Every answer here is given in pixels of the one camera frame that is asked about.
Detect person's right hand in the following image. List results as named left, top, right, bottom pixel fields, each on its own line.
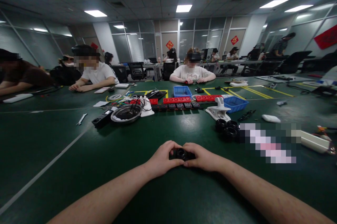
left=183, top=143, right=225, bottom=174

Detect person's left hand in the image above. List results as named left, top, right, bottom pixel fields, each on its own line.
left=145, top=140, right=184, bottom=180

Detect black ring-shaped part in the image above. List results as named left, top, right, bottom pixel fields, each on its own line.
left=170, top=148, right=196, bottom=160

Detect white plastic clamp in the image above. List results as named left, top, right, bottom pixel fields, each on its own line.
left=205, top=97, right=232, bottom=123

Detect white plastic holder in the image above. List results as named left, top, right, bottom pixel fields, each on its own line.
left=138, top=95, right=155, bottom=118

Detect row of black power strips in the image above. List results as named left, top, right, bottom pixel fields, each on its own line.
left=152, top=101, right=203, bottom=112

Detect round metal bowl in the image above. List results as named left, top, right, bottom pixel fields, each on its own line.
left=110, top=105, right=143, bottom=125

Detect short red power strip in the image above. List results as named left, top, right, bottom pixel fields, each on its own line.
left=130, top=98, right=159, bottom=105

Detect black pliers tool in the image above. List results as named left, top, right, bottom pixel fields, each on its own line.
left=237, top=110, right=256, bottom=122

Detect long red power strip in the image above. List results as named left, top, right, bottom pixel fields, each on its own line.
left=195, top=94, right=224, bottom=103
left=163, top=97, right=192, bottom=104

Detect blue plastic basket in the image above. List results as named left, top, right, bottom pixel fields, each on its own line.
left=173, top=86, right=193, bottom=98
left=223, top=96, right=250, bottom=114

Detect black flat tray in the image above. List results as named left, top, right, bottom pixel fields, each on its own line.
left=145, top=90, right=169, bottom=101

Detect black rectangular box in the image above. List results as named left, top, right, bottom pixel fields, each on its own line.
left=91, top=110, right=115, bottom=129

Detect white oval case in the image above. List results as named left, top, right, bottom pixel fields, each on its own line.
left=262, top=114, right=282, bottom=124

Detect silver wrench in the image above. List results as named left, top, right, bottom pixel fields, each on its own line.
left=76, top=113, right=88, bottom=126

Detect black office chair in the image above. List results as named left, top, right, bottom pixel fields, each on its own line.
left=127, top=62, right=147, bottom=82
left=160, top=61, right=176, bottom=81
left=275, top=50, right=313, bottom=75

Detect white cylindrical tube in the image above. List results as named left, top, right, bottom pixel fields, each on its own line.
left=300, top=130, right=336, bottom=155

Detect long white flat box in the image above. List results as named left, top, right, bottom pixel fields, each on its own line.
left=2, top=93, right=34, bottom=104

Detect white cable coil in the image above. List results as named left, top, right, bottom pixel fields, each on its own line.
left=105, top=93, right=122, bottom=102

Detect red wall banner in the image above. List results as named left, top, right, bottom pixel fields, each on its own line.
left=313, top=25, right=337, bottom=50

